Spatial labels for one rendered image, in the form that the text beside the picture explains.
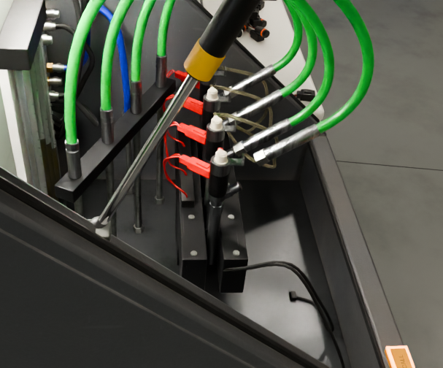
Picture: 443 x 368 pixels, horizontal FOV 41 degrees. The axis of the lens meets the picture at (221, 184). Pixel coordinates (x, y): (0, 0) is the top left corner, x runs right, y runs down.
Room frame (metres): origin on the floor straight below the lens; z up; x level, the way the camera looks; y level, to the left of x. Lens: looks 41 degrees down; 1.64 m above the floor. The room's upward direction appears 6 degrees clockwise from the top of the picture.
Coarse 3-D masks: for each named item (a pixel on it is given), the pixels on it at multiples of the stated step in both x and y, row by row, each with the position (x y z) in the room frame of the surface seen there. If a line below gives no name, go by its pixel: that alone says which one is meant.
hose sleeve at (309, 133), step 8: (312, 128) 0.66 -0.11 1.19; (296, 136) 0.66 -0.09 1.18; (304, 136) 0.65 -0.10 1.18; (312, 136) 0.65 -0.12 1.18; (280, 144) 0.65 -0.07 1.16; (288, 144) 0.65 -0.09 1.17; (296, 144) 0.65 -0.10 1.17; (264, 152) 0.65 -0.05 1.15; (272, 152) 0.65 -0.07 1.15; (280, 152) 0.65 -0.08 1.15
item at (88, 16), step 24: (96, 0) 0.61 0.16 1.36; (336, 0) 0.65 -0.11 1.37; (360, 24) 0.66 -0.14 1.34; (72, 48) 0.61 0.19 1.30; (72, 72) 0.61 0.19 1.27; (72, 96) 0.61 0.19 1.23; (360, 96) 0.66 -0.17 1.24; (72, 120) 0.61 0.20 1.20; (336, 120) 0.66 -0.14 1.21; (72, 144) 0.61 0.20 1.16
